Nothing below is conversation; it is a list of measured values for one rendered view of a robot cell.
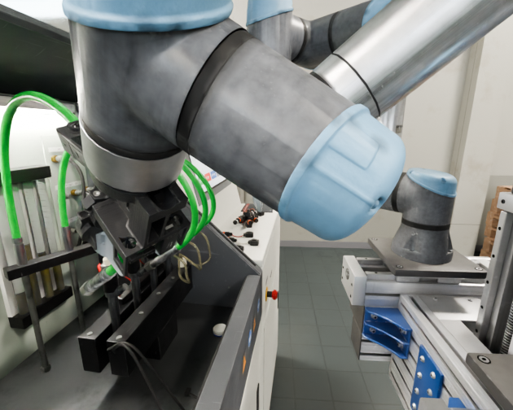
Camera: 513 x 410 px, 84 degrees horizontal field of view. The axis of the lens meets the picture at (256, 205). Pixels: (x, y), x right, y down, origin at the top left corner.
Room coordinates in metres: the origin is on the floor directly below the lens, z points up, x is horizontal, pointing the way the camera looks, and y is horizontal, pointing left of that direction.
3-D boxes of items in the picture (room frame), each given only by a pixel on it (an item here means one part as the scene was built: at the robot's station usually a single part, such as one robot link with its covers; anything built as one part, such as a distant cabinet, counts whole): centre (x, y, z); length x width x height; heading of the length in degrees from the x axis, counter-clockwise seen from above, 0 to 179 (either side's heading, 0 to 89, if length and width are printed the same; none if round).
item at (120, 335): (0.64, 0.27, 0.91); 0.34 x 0.10 x 0.15; 171
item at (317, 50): (0.59, -0.11, 1.53); 0.11 x 0.11 x 0.08; 42
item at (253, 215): (1.22, 0.03, 1.01); 0.23 x 0.11 x 0.06; 171
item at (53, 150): (0.80, 0.51, 1.20); 0.13 x 0.03 x 0.31; 171
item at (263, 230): (1.19, 0.04, 0.96); 0.70 x 0.22 x 0.03; 171
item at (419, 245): (0.75, -0.46, 1.09); 0.15 x 0.15 x 0.10
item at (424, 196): (0.75, -0.46, 1.20); 0.13 x 0.12 x 0.14; 42
